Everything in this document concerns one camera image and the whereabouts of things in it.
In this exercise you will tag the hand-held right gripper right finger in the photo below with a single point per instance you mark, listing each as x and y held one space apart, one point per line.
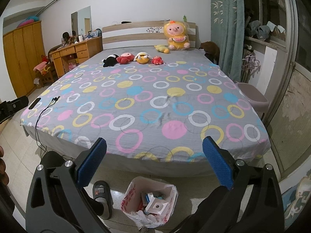
217 161

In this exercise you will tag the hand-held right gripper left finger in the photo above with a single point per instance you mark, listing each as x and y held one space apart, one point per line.
93 159

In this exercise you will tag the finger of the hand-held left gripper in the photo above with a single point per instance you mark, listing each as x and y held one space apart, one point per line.
18 104

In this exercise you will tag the white red-print plastic bag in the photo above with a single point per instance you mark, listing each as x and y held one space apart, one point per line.
131 199

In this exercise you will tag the white square box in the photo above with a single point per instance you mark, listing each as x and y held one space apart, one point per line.
156 206

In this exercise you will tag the person's left hand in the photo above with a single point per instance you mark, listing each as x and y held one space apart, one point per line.
3 170

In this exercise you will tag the black phone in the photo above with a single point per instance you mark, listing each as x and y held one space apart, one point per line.
34 103

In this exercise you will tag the grey slipper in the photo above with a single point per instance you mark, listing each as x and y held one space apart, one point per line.
102 191

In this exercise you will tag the wooden chair with clothes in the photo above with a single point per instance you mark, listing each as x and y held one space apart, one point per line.
45 70

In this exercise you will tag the wooden wardrobe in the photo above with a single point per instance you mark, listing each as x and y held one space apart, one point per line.
21 60

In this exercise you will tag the person's left leg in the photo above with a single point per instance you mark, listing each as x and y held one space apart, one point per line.
96 206

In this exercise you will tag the mauve stool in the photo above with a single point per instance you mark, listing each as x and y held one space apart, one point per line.
254 95

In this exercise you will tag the grey circle-print bedsheet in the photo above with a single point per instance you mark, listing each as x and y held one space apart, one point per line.
155 106

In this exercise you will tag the pink and blue cushion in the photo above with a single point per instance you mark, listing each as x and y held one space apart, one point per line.
28 21

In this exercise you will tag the blue printed panel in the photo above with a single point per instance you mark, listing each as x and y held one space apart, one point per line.
296 194

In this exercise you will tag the wooden desk with drawers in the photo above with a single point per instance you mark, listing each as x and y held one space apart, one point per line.
85 47

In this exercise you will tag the cluster of desk items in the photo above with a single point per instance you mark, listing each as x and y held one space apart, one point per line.
77 38

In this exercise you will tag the black and white plush toy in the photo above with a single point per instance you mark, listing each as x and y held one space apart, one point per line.
109 61

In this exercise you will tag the bunch of clothes hangers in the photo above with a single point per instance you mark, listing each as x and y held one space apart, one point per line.
250 63

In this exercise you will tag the red round plush toy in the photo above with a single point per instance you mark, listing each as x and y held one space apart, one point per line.
125 58

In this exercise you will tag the brown furry plush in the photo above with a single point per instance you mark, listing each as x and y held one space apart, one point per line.
210 49

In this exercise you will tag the yellow bee plush toy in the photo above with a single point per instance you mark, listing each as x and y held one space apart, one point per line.
142 58

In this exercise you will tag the small red plush toy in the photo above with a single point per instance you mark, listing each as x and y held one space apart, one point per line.
158 60

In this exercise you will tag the small yellow plush toy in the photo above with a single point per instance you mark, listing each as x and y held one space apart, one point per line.
162 49

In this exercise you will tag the bed with striped headboard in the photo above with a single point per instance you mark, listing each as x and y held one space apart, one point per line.
133 37

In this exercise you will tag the green leaf-print curtain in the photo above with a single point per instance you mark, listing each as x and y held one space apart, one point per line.
227 29

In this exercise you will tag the large yellow pig plush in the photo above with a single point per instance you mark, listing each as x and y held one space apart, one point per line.
175 35

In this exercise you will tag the pile of grey clothes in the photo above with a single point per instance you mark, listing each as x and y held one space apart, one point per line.
261 30

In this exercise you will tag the wall mirror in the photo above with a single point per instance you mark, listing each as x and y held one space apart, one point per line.
81 20

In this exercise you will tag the white door frame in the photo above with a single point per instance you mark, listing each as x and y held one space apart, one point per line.
290 29

